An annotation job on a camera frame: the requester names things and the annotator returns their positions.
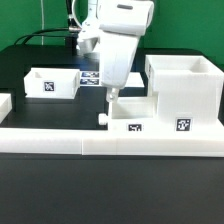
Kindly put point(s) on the white front drawer box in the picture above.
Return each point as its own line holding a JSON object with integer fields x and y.
{"x": 129, "y": 114}

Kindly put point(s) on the white U-shaped border fence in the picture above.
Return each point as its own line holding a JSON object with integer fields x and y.
{"x": 207, "y": 141}

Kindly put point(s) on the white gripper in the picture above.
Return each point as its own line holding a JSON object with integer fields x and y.
{"x": 117, "y": 53}

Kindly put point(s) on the white drawer cabinet frame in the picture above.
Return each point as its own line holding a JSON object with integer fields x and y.
{"x": 188, "y": 90}

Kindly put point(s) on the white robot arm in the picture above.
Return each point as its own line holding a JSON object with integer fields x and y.
{"x": 115, "y": 27}

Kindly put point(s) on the black cable connector block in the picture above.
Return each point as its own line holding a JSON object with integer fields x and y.
{"x": 71, "y": 43}

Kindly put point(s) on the white fiducial marker sheet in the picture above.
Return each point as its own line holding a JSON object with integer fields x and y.
{"x": 95, "y": 79}

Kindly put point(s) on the white drawer box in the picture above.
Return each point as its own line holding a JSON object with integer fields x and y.
{"x": 129, "y": 114}
{"x": 54, "y": 83}

